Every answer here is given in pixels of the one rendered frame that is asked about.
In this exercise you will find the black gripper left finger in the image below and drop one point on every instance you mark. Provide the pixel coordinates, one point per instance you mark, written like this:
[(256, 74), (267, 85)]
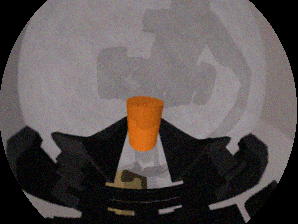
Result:
[(103, 149)]

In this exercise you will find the orange knob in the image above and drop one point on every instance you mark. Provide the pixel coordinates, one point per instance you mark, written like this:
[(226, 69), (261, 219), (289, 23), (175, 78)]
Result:
[(144, 116)]

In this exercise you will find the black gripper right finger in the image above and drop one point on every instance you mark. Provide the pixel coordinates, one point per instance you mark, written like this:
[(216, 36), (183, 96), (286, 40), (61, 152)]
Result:
[(182, 151)]

